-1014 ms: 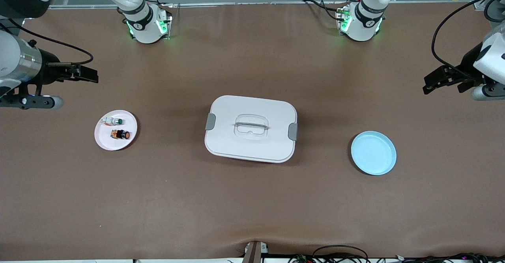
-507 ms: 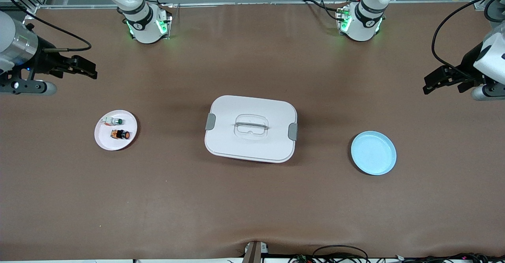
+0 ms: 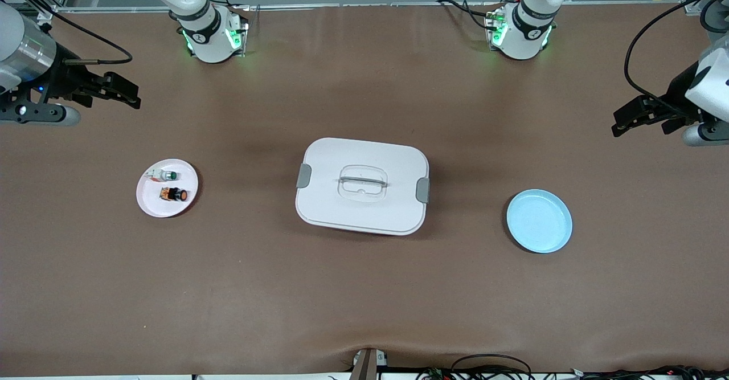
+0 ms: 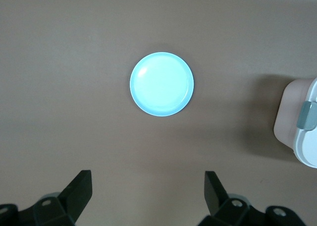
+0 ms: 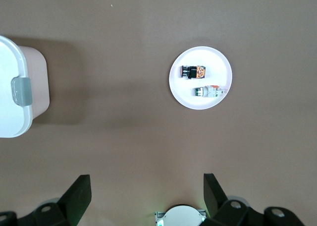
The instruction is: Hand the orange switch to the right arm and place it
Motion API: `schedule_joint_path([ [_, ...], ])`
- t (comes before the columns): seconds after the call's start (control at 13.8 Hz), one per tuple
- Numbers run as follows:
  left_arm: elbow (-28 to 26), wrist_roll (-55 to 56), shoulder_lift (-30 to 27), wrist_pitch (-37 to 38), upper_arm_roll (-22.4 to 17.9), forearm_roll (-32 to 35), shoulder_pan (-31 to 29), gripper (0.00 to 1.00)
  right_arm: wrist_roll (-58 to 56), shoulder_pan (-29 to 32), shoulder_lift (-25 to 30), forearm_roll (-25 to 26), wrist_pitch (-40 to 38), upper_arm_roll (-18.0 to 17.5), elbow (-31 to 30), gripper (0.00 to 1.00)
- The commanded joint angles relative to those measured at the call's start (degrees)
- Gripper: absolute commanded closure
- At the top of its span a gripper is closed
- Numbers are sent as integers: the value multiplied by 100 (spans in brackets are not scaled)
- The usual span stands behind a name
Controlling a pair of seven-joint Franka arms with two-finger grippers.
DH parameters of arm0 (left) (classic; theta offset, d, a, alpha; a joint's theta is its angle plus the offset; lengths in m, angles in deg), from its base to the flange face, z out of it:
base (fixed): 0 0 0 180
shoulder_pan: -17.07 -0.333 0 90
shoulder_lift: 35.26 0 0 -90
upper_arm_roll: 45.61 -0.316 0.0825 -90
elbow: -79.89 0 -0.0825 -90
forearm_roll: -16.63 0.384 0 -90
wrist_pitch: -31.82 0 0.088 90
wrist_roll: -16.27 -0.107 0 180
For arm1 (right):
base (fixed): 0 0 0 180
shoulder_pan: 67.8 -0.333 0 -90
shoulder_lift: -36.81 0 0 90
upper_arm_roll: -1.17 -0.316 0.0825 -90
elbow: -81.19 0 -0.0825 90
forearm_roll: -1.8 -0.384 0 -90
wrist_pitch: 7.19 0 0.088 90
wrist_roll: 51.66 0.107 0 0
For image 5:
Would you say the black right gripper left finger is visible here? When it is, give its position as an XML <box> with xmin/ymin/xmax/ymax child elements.
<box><xmin>0</xmin><ymin>174</ymin><xmax>92</xmax><ymax>226</ymax></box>

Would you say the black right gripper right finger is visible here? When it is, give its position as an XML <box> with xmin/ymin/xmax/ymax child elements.
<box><xmin>199</xmin><ymin>173</ymin><xmax>305</xmax><ymax>226</ymax></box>

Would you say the white lidded storage box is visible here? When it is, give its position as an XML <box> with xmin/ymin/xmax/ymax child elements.
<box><xmin>0</xmin><ymin>35</ymin><xmax>50</xmax><ymax>139</ymax></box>

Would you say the pink round plate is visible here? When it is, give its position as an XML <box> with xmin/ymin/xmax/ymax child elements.
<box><xmin>168</xmin><ymin>46</ymin><xmax>233</xmax><ymax>111</ymax></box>

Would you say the black orange push-button switch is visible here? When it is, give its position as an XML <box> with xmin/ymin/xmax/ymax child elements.
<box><xmin>180</xmin><ymin>64</ymin><xmax>207</xmax><ymax>79</ymax></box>

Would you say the white green push-button switch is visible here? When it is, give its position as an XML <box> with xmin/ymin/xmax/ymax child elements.
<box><xmin>193</xmin><ymin>85</ymin><xmax>227</xmax><ymax>99</ymax></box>

